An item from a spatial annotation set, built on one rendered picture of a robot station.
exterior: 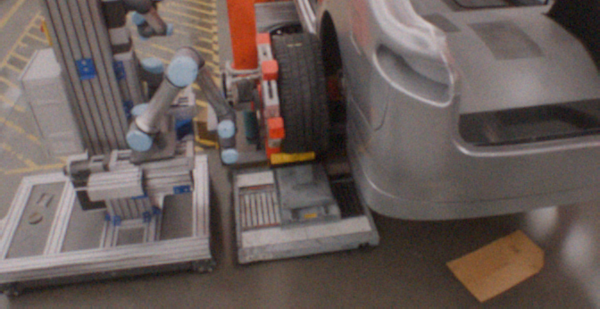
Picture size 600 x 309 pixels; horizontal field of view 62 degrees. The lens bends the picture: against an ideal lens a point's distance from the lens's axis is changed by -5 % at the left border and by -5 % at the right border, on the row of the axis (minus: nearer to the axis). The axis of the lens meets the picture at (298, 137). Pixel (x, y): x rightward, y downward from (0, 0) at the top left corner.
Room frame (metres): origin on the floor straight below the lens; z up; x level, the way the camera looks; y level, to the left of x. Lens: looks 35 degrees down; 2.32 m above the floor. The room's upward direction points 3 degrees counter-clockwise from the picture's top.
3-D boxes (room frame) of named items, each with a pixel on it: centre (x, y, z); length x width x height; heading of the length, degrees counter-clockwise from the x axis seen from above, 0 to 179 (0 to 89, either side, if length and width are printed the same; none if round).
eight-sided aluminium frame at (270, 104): (2.47, 0.15, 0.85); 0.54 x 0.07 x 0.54; 6
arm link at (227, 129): (2.00, 0.33, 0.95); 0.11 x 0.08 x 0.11; 1
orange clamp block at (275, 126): (2.16, 0.11, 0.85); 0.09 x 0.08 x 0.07; 6
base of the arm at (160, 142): (2.11, 0.73, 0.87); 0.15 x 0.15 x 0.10
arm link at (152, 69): (2.60, 0.80, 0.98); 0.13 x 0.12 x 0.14; 83
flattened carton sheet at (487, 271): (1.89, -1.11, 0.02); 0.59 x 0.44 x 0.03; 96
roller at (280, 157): (2.36, 0.04, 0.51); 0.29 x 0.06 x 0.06; 96
